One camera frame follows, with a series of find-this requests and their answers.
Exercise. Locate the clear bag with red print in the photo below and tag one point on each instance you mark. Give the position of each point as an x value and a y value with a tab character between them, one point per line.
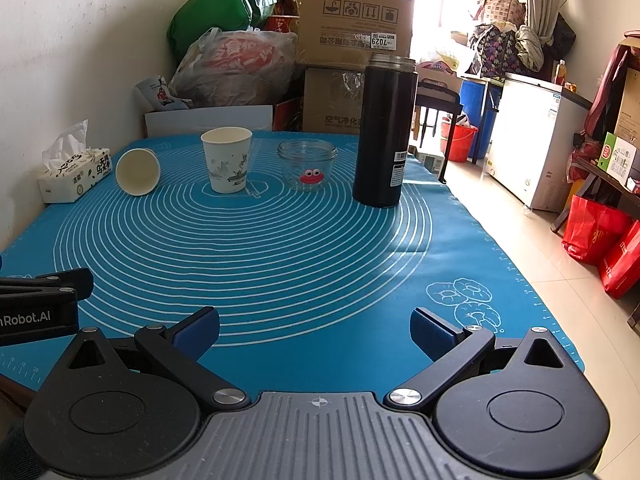
245	67

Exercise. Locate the black stool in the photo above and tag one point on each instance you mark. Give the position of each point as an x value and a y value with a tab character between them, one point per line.
435	97

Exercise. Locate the paper cup lying sideways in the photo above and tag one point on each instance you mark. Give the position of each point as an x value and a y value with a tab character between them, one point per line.
138	172

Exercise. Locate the patterned fabric bags pile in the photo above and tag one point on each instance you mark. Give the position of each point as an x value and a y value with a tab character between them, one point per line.
500	41

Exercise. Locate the glass jar with red sticker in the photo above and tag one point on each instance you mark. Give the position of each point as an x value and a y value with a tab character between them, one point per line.
306	164

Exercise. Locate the black thermos bottle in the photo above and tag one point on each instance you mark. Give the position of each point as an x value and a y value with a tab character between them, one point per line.
389	94

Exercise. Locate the white tissue pack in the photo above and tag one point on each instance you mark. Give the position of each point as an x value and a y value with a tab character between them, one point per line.
70	167

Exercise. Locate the red gift bag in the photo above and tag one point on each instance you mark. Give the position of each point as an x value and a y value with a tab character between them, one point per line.
592	229

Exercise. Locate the large upper cardboard box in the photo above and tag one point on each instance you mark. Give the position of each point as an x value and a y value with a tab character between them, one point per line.
344	33

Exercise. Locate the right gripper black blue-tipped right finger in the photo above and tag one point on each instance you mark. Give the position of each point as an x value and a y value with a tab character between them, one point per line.
503	406

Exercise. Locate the blue water barrel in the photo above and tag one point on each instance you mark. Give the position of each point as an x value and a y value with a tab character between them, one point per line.
480	99

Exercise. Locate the red plastic bucket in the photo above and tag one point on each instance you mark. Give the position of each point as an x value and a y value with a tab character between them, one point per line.
462	140

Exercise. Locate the green bag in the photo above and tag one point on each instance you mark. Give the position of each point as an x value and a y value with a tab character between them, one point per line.
198	16

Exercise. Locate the blue silicone baking mat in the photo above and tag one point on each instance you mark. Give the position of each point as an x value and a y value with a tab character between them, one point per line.
314	290

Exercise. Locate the white chest freezer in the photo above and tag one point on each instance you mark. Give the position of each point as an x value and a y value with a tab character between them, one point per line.
532	139

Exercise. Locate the green white carton box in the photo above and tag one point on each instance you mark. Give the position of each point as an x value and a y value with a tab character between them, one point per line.
619	159

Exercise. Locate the printed paper cup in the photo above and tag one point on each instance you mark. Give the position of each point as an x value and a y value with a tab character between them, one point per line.
226	152

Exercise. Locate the lower cardboard box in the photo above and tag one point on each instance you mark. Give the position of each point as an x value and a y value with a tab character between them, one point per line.
332	100

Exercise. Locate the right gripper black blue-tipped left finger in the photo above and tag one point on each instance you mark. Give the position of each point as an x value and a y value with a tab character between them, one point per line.
127	406

